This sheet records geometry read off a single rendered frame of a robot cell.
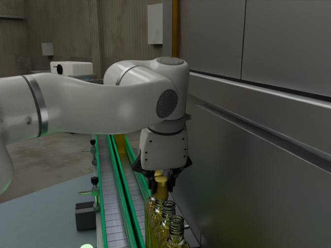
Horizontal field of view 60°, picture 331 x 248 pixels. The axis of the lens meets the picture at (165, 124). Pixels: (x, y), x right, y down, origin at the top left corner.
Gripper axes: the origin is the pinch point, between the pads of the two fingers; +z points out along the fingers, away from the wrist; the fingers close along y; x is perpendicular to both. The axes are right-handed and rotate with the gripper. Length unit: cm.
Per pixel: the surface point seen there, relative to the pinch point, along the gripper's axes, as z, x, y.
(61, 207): 57, -54, 32
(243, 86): -24.9, 4.5, -13.0
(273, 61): -30.9, 8.4, -15.3
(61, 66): 122, -461, 70
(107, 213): 36.7, -27.8, 11.9
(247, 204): -6.2, 15.4, -12.3
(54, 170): 188, -253, 69
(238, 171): -9.9, 10.4, -12.2
